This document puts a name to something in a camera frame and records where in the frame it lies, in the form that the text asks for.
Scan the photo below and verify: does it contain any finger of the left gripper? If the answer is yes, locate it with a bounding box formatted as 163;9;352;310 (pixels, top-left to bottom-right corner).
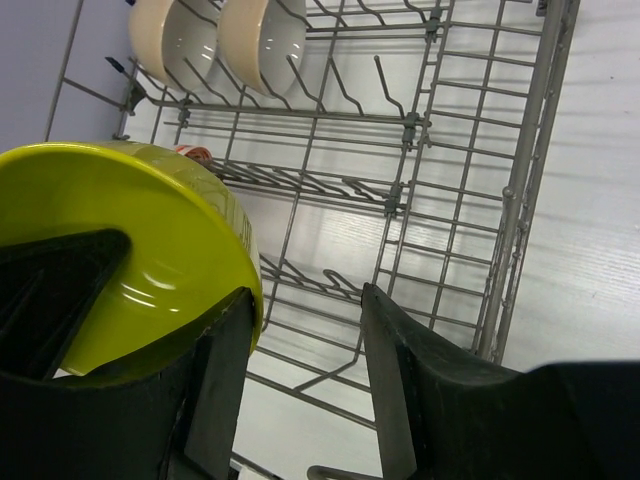
1;229;131;380

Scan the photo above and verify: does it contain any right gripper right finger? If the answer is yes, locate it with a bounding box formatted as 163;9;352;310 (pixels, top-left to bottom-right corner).
361;284;639;479

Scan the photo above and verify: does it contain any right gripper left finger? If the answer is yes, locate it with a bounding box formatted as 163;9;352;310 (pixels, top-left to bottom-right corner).
1;288;253;479

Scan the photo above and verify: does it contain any yellow-green plastic bowl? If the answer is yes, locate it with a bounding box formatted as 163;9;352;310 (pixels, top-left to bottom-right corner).
1;141;264;375

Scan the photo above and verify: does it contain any white bowl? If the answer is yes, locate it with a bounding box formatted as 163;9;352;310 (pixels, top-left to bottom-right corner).
128;0;221;91
218;0;307;97

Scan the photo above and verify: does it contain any orange patterned bowl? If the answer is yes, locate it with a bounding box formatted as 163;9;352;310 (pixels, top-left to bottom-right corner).
174;145;213;166

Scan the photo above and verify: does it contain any grey wire dish rack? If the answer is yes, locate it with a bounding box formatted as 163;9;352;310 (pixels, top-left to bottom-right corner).
44;1;578;479

